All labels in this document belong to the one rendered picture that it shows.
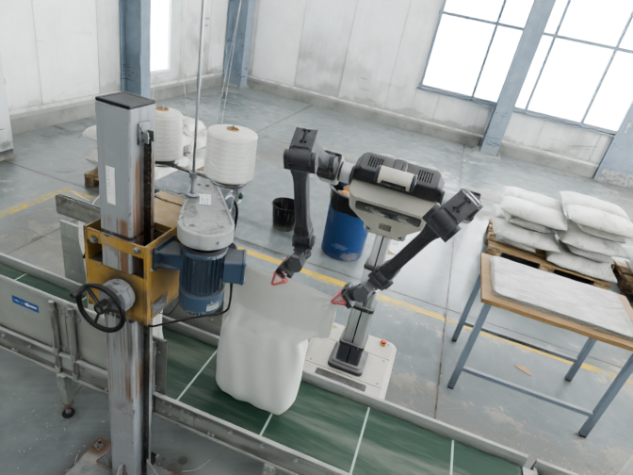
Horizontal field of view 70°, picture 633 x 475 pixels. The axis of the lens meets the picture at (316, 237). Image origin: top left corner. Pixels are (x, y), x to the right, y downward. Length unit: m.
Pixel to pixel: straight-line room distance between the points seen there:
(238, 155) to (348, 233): 2.68
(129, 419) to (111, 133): 1.17
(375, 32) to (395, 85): 1.06
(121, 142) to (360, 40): 8.54
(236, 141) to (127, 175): 0.33
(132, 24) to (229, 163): 6.26
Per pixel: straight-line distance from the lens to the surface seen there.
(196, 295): 1.57
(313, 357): 2.74
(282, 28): 10.21
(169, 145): 1.60
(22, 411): 2.88
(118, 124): 1.39
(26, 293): 2.46
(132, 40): 7.67
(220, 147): 1.45
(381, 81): 9.68
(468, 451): 2.45
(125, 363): 1.86
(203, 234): 1.42
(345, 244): 4.10
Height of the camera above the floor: 2.12
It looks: 28 degrees down
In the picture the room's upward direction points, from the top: 12 degrees clockwise
